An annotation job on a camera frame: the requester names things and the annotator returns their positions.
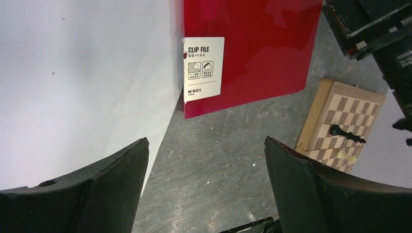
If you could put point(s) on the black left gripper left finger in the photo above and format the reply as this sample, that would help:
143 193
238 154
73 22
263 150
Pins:
100 198

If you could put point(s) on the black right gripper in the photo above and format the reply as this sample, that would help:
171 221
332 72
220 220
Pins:
382 29

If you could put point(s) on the wooden chessboard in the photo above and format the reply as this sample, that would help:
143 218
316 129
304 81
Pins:
353 109

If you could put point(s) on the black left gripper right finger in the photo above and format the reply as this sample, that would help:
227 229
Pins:
312 197

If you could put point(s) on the red clip file folder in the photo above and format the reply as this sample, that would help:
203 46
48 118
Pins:
267 49

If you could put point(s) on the white paper stack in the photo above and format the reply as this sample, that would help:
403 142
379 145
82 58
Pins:
82 79

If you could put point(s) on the cream chess pawn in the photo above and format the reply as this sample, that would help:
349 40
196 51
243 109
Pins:
341 154

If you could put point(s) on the black chess piece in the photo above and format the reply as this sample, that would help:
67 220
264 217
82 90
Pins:
336 130

